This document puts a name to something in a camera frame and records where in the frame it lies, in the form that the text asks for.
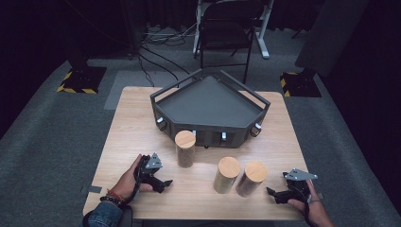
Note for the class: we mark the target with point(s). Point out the grey leaning panel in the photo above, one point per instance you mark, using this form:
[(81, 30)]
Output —
[(331, 34)]

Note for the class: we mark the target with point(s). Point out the bamboo-lidded jar yellow contents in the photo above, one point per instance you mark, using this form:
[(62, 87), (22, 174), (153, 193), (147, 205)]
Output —
[(226, 175)]

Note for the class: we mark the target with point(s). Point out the person's left hand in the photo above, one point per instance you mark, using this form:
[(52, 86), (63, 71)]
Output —
[(127, 183)]

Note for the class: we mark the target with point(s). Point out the dark grey corner shelf rack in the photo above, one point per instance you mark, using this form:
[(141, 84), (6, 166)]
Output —
[(208, 104)]

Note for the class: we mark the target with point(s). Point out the white desk frame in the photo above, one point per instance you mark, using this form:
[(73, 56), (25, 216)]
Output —
[(264, 44)]

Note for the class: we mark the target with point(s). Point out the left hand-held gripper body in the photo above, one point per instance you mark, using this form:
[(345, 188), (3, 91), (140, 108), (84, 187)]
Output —
[(148, 167)]

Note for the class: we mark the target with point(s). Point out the black folding chair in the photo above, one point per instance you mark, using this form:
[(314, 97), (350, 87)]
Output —
[(225, 34)]

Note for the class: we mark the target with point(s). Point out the grey tape strip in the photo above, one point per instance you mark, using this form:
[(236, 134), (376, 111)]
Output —
[(92, 189)]

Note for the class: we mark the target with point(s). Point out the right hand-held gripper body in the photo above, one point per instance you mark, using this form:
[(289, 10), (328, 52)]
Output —
[(298, 189)]

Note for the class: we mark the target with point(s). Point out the person's right hand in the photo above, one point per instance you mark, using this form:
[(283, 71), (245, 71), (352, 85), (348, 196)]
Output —
[(317, 213)]

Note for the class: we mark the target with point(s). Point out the hazard-striped stand base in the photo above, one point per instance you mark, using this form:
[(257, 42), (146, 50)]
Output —
[(299, 84), (82, 80)]

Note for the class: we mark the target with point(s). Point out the bamboo-lidded jar reddish contents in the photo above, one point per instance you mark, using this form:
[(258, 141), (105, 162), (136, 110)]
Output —
[(251, 178)]

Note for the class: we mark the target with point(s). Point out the bamboo-lidded jar brown contents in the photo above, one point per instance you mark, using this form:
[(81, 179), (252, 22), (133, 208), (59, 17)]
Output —
[(185, 148)]

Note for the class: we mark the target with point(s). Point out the dark stand with caster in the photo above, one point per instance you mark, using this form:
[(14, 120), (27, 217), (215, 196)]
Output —
[(131, 28)]

